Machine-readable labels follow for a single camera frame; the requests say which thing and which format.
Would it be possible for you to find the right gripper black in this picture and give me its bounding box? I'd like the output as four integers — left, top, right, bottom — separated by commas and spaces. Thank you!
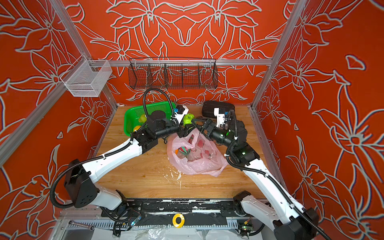
192, 118, 239, 151

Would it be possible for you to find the green pear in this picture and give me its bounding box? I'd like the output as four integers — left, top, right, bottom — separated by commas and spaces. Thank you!
183, 114, 195, 126
138, 114, 147, 124

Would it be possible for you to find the red dragon fruit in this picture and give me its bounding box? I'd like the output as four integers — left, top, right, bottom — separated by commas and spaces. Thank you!
175, 136, 194, 158

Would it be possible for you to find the pink plastic bag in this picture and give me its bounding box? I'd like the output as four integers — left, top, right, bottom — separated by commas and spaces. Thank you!
167, 129, 228, 177

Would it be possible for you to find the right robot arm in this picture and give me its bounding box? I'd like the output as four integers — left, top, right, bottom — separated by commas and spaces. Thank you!
192, 111, 330, 240

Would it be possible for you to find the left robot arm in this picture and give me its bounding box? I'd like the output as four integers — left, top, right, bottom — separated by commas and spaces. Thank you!
50, 101, 190, 211

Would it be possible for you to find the black tool case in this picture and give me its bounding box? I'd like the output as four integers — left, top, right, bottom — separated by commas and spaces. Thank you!
201, 100, 236, 119

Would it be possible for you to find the green plastic basket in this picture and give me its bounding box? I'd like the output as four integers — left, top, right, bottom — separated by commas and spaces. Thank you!
124, 101, 173, 137

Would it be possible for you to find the yellow tape roll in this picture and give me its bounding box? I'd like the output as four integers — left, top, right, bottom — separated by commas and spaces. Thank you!
172, 213, 185, 228

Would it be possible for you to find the silver wrench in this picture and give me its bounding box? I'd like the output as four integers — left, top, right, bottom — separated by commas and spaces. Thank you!
68, 220, 95, 231

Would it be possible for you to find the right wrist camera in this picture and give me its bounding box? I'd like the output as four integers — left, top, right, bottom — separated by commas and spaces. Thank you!
214, 108, 228, 129

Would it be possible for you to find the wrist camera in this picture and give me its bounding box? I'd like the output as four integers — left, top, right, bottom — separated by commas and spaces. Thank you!
171, 105, 189, 126
214, 108, 228, 129

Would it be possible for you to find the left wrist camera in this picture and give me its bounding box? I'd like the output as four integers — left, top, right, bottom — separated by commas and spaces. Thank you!
171, 105, 189, 126

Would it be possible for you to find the black wire wall basket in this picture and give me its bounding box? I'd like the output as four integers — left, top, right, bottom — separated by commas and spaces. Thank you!
128, 57, 219, 90

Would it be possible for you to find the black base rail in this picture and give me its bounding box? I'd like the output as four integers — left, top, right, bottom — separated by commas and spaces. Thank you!
102, 199, 251, 217

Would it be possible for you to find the white mesh wall basket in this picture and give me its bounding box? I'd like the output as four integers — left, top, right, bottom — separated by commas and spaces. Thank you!
60, 60, 112, 97

